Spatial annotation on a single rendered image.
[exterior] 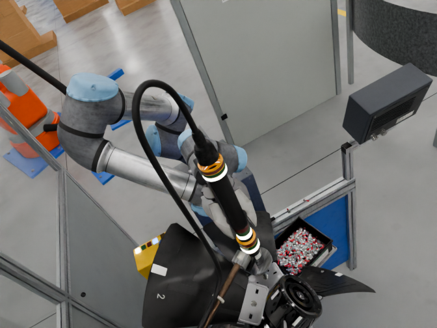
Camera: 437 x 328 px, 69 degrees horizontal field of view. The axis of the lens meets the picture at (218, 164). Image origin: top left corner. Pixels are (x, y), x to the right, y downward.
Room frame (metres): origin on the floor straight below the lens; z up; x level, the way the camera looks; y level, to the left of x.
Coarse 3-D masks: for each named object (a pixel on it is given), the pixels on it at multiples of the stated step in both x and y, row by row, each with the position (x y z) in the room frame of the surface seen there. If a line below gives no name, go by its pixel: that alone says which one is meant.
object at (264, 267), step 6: (264, 252) 0.40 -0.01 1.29; (234, 258) 0.37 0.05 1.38; (246, 258) 0.36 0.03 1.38; (252, 258) 0.36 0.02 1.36; (264, 258) 0.38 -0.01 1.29; (270, 258) 0.38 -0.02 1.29; (240, 264) 0.35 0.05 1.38; (246, 264) 0.35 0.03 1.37; (252, 264) 0.35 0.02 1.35; (264, 264) 0.37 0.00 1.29; (270, 264) 0.37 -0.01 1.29; (246, 270) 0.35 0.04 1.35; (252, 270) 0.35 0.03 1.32; (258, 270) 0.36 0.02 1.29; (264, 270) 0.36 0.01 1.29
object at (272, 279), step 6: (276, 264) 0.41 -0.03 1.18; (270, 270) 0.41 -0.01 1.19; (276, 270) 0.40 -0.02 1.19; (252, 276) 0.41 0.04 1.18; (258, 276) 0.41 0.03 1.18; (270, 276) 0.39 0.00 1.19; (276, 276) 0.38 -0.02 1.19; (264, 282) 0.38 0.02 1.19; (270, 282) 0.37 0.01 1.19; (270, 288) 0.36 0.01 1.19
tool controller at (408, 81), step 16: (384, 80) 0.83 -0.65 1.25; (400, 80) 0.81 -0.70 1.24; (416, 80) 0.78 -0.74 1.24; (432, 80) 0.76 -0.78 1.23; (352, 96) 0.82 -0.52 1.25; (368, 96) 0.80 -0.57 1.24; (384, 96) 0.77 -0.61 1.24; (400, 96) 0.75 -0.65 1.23; (416, 96) 0.76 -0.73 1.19; (352, 112) 0.82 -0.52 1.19; (368, 112) 0.75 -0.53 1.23; (384, 112) 0.74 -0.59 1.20; (400, 112) 0.76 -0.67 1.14; (352, 128) 0.82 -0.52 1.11; (368, 128) 0.76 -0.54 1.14; (384, 128) 0.78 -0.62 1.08
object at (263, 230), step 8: (256, 216) 0.61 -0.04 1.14; (264, 216) 0.61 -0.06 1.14; (208, 224) 0.63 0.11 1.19; (264, 224) 0.57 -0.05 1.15; (208, 232) 0.60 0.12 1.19; (216, 232) 0.59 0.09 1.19; (256, 232) 0.54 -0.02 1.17; (264, 232) 0.53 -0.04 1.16; (272, 232) 0.52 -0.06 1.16; (216, 240) 0.56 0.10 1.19; (224, 240) 0.55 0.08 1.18; (232, 240) 0.54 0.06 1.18; (264, 240) 0.50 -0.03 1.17; (272, 240) 0.49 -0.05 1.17; (224, 248) 0.53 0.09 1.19; (232, 248) 0.52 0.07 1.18; (240, 248) 0.51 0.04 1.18; (272, 248) 0.47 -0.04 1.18; (232, 256) 0.49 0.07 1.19; (272, 256) 0.44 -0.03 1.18
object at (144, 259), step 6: (150, 240) 0.76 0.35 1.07; (150, 246) 0.74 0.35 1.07; (156, 246) 0.73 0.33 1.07; (144, 252) 0.73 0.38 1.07; (150, 252) 0.71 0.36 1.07; (138, 258) 0.71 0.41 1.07; (144, 258) 0.70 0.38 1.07; (150, 258) 0.69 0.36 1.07; (138, 264) 0.69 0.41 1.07; (144, 264) 0.68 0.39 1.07; (150, 264) 0.67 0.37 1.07; (138, 270) 0.67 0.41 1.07; (144, 270) 0.66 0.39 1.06; (144, 276) 0.66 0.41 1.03
